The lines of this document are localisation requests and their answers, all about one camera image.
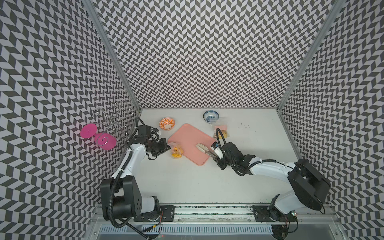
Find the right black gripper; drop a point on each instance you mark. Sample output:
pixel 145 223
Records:
pixel 219 163

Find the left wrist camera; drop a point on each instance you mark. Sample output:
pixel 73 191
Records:
pixel 155 135

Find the blue patterned small bowl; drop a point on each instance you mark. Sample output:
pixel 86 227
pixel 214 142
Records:
pixel 211 116

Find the pink round disc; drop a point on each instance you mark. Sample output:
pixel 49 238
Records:
pixel 105 141
pixel 88 131

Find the pink round disc lower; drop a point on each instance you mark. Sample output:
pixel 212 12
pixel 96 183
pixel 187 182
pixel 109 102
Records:
pixel 105 141

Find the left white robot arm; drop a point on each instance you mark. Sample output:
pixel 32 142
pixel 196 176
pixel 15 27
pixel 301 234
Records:
pixel 120 194

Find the metal tongs white tips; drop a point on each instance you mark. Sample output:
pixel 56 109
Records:
pixel 205 150

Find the wire spiral stand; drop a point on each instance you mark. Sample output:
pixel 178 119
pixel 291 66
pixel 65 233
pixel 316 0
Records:
pixel 115 121

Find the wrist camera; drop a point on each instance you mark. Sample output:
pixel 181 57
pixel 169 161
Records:
pixel 216 148
pixel 155 135

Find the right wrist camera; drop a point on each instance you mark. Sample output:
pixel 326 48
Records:
pixel 216 148

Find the pink plastic tray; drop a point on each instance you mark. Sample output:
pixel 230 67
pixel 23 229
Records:
pixel 188 137

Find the pink round disc upper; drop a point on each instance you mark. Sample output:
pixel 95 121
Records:
pixel 88 131

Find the orange patterned small bowl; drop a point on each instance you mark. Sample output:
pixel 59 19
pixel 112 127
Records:
pixel 167 123

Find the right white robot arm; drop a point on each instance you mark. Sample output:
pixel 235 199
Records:
pixel 309 187

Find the clear resealable bag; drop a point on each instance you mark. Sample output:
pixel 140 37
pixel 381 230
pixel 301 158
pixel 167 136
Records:
pixel 175 144
pixel 222 125

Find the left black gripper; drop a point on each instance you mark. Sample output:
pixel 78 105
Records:
pixel 164 147

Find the metal base rail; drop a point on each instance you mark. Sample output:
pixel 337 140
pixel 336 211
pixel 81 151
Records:
pixel 234 219

